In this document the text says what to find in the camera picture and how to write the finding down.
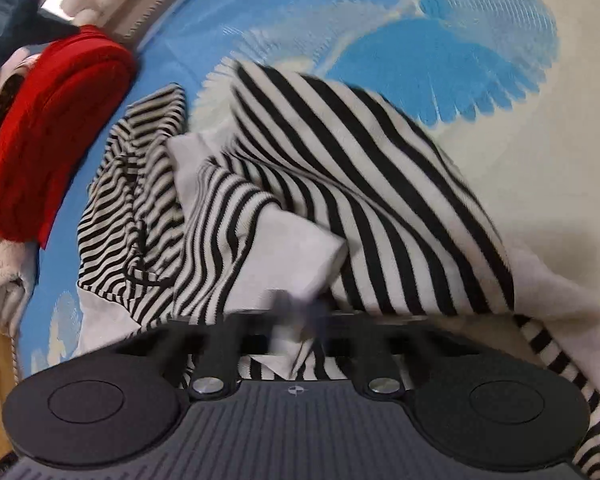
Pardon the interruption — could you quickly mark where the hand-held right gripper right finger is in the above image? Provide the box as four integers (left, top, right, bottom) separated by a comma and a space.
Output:
302, 309, 487, 399

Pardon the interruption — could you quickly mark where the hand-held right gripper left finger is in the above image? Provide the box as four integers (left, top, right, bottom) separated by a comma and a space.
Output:
116, 311, 282, 402

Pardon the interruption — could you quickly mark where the black and white striped shirt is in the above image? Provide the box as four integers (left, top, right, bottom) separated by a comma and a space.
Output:
75, 57, 600, 480

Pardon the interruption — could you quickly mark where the beige folded cloth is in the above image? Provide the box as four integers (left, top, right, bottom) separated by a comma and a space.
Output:
0, 55, 41, 333

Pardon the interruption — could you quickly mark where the red folded cloth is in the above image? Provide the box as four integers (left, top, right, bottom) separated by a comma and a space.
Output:
0, 24, 138, 250

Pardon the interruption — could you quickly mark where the blue and white patterned mat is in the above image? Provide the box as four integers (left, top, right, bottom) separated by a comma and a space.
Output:
15, 0, 600, 381

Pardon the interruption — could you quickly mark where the beige padded headboard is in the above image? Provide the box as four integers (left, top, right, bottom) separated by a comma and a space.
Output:
107, 0, 191, 43

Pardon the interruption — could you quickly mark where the dark blue plush toy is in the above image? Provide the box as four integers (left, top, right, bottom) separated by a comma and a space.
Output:
0, 0, 81, 78

